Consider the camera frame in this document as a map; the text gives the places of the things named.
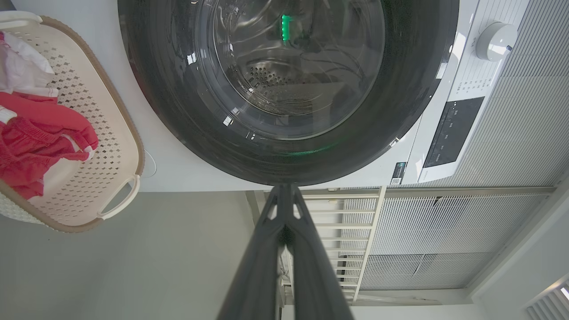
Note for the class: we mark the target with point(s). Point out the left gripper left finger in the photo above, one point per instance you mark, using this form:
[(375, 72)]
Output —
[(258, 275)]

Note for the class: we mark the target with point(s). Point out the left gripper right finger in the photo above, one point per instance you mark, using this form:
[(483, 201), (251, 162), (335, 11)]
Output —
[(311, 275)]

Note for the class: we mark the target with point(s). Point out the black round glass washer door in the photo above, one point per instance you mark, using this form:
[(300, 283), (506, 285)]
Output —
[(178, 89)]

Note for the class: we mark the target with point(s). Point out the red and white garment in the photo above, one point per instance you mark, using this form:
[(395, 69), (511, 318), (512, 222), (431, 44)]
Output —
[(35, 133)]

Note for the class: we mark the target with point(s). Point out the white front-load washing machine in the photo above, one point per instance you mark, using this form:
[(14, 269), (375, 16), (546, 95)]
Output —
[(186, 173)]

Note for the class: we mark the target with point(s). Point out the stainless steel washing machine drum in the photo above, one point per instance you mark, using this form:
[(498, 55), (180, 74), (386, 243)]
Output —
[(266, 82)]

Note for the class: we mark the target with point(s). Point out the cream basket with brown rim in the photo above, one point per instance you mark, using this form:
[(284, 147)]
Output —
[(102, 146)]

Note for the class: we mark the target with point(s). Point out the white metal railing fence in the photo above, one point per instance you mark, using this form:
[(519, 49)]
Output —
[(338, 196)]

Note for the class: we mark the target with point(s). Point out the black QR code sticker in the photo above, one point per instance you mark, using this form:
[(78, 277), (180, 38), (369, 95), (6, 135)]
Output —
[(398, 174)]

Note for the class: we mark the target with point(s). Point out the round white filter cap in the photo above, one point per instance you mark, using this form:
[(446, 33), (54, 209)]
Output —
[(149, 163)]

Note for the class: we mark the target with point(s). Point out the black control display panel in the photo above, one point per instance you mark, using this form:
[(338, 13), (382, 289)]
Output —
[(453, 129)]

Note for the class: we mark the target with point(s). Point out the white round control knob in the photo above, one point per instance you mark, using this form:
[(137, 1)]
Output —
[(495, 42)]

